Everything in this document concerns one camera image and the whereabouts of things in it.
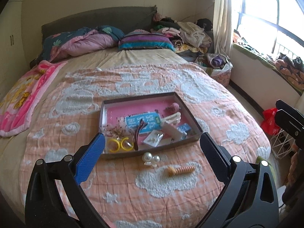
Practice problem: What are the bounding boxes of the white wire basket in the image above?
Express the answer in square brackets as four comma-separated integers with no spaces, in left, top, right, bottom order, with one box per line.
[270,129,295,160]

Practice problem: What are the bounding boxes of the pile of clothes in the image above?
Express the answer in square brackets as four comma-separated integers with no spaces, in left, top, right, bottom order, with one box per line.
[151,13,213,54]

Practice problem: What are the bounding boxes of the window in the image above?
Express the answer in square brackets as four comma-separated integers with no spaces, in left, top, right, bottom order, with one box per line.
[231,0,303,58]

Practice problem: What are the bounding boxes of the dark green headboard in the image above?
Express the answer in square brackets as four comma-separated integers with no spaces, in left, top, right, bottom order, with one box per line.
[29,4,158,68]

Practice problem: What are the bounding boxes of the brown oval hair clip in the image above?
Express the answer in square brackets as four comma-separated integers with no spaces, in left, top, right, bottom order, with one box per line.
[133,119,147,151]

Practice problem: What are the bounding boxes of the blue printed card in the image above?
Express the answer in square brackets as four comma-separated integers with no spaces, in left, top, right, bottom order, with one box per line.
[124,112,163,133]

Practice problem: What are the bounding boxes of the pink fuzzy hair tie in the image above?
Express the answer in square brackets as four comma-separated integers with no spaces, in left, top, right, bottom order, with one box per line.
[164,102,181,114]

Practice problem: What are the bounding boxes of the pink cartoon blanket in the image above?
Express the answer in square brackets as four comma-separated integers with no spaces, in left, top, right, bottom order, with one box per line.
[1,60,67,137]

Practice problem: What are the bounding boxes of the red plastic bag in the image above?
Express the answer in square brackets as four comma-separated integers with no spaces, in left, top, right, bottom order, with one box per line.
[260,108,280,135]

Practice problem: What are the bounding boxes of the sheer floral hair scrunchie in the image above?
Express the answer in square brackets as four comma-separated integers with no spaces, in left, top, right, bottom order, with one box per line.
[103,118,134,139]

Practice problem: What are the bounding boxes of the dark tray with pink liner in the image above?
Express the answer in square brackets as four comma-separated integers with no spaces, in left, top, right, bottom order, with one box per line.
[99,92,203,158]

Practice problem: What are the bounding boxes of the purple teal striped pillow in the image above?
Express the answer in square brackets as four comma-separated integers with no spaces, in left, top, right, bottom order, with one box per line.
[118,31,175,52]

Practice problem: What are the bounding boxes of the clothes on window sill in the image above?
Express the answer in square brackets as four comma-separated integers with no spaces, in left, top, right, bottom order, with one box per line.
[233,30,303,95]

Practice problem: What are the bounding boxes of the yellow ring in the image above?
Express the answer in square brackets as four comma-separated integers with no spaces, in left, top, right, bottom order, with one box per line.
[106,136,135,154]

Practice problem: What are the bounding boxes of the white wardrobe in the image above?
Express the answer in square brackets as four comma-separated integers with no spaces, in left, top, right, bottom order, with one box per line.
[0,0,29,98]

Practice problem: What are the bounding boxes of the white claw hair clip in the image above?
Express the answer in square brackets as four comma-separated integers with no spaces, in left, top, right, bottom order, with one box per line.
[161,112,181,126]

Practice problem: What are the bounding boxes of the white pearl hair clip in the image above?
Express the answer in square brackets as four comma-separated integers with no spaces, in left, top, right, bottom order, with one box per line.
[142,152,160,167]

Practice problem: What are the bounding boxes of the blue small box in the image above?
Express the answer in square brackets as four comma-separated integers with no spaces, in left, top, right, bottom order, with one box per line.
[177,123,192,136]

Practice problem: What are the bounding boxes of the clear packet with earrings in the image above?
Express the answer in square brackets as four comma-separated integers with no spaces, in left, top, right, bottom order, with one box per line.
[143,130,164,147]

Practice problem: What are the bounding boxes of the white curtain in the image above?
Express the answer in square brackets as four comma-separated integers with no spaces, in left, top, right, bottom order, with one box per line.
[213,0,233,58]

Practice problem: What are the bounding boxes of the bag with purple clothes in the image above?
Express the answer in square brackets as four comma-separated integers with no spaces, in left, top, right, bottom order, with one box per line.
[195,53,233,87]

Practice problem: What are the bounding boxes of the tan spiral hair tie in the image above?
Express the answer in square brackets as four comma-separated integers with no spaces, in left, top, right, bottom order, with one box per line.
[166,165,196,177]

